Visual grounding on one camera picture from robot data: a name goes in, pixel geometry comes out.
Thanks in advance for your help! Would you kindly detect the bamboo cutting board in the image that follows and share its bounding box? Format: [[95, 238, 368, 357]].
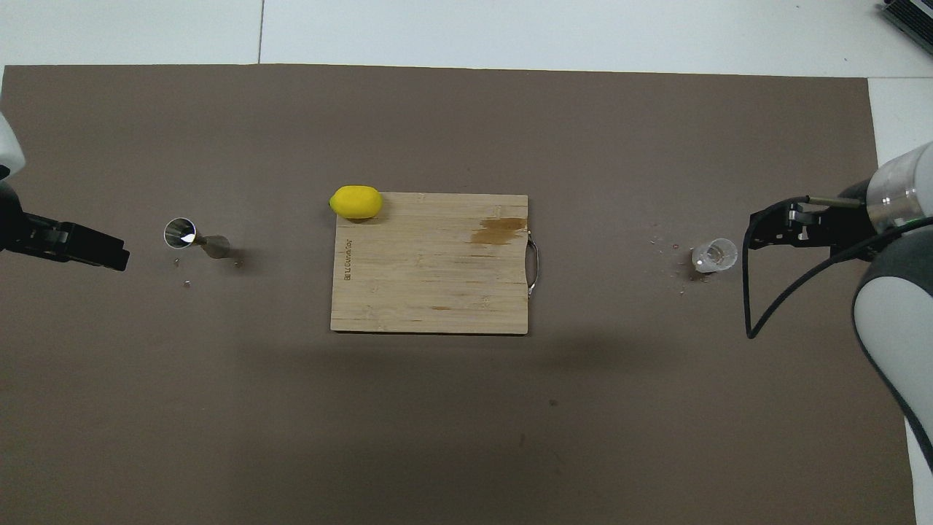
[[330, 192, 539, 335]]

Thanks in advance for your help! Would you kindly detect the clear plastic cup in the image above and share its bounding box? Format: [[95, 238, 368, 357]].
[[691, 238, 738, 274]]

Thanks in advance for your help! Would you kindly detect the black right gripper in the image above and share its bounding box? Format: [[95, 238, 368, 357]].
[[748, 181, 880, 262]]

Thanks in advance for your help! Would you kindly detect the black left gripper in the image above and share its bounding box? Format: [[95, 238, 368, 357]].
[[0, 182, 130, 272]]

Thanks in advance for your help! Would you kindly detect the yellow lemon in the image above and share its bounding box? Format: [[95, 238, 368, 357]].
[[329, 185, 383, 221]]

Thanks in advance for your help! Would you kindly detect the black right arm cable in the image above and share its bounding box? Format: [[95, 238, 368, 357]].
[[742, 195, 933, 341]]

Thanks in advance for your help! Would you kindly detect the brown paper table mat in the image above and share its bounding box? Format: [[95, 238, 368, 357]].
[[0, 64, 918, 525]]

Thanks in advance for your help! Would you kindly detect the grey ribbed device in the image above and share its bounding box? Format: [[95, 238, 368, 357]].
[[878, 0, 933, 56]]

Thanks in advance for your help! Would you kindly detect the steel double jigger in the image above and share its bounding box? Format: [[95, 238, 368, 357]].
[[164, 217, 231, 260]]

